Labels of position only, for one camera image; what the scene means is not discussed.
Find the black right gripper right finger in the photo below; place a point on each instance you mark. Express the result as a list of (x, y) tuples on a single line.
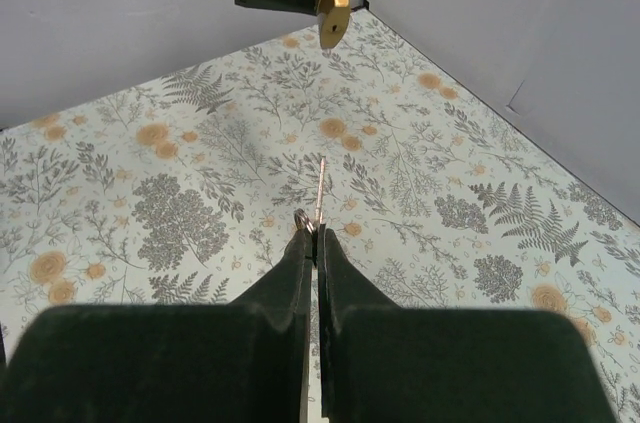
[(381, 362)]

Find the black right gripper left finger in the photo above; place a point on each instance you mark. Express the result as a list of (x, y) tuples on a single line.
[(244, 361)]

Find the brass padlock with steel shackle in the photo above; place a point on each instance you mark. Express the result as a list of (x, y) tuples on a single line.
[(333, 18)]

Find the silver key with ring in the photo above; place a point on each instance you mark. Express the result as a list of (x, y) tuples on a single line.
[(302, 221)]

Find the floral patterned table mat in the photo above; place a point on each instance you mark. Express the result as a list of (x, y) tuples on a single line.
[(183, 189)]

